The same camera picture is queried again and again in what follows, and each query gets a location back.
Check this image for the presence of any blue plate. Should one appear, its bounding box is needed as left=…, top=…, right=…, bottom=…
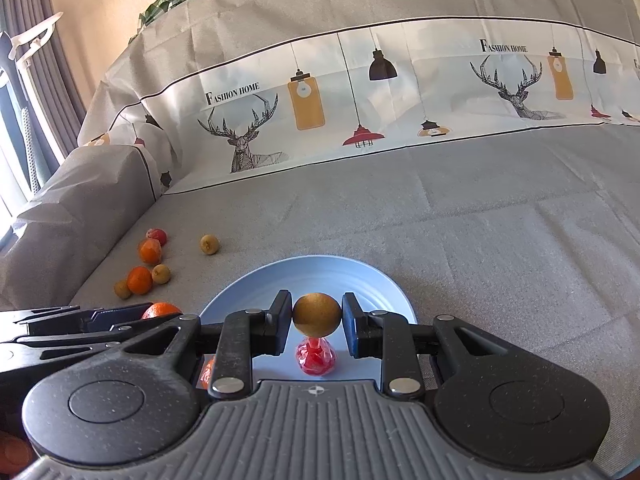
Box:
left=198, top=255, right=419, bottom=392

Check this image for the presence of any white garment steamer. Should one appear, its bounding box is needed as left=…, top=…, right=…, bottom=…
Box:
left=0, top=12, right=64, bottom=196

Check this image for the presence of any half-peeled tangerine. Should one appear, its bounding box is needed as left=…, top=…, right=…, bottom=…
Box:
left=138, top=239, right=163, bottom=265

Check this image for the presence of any orange tangerine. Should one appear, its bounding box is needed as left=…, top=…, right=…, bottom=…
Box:
left=141, top=302, right=184, bottom=321
left=126, top=266, right=154, bottom=296

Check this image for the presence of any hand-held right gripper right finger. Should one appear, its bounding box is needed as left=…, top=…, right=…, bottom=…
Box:
left=341, top=291, right=507, bottom=395

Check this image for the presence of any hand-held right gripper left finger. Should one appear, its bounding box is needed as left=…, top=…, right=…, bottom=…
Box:
left=107, top=289, right=294, bottom=400

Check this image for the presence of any person's left hand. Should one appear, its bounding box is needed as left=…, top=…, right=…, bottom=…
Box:
left=0, top=431, right=36, bottom=476

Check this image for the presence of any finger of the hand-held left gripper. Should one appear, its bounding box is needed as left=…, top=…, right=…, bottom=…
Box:
left=0, top=305, right=82, bottom=337
left=81, top=304, right=153, bottom=334

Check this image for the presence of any grey curtain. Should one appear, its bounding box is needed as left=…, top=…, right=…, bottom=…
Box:
left=0, top=0, right=90, bottom=246

